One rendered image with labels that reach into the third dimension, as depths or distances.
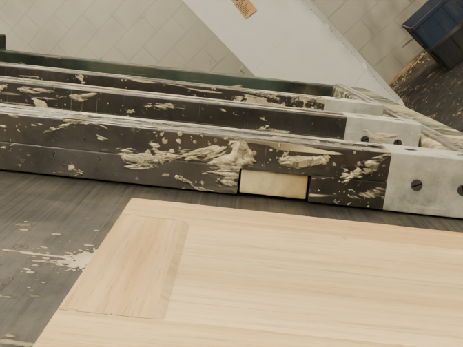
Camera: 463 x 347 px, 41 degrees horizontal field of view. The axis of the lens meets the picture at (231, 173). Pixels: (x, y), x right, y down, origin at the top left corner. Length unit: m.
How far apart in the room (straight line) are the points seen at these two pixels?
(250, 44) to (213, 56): 1.52
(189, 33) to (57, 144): 5.14
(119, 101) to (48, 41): 5.27
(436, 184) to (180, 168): 0.30
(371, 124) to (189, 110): 0.30
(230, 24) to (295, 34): 0.45
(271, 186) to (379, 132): 0.37
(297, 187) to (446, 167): 0.17
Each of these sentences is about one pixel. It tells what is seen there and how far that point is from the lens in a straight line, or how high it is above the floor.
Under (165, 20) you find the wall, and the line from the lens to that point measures 5.90.
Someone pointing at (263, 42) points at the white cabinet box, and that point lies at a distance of 4.35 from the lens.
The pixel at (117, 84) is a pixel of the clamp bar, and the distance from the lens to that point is 1.33.
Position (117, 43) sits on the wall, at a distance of 6.06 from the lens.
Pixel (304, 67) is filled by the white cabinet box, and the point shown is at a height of 0.78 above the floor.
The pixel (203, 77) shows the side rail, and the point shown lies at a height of 1.23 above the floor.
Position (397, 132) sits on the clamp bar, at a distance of 1.07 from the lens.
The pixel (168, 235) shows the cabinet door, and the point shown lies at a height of 1.17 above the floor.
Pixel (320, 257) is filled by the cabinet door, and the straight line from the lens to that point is 0.52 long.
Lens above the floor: 1.24
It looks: 8 degrees down
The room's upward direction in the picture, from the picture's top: 45 degrees counter-clockwise
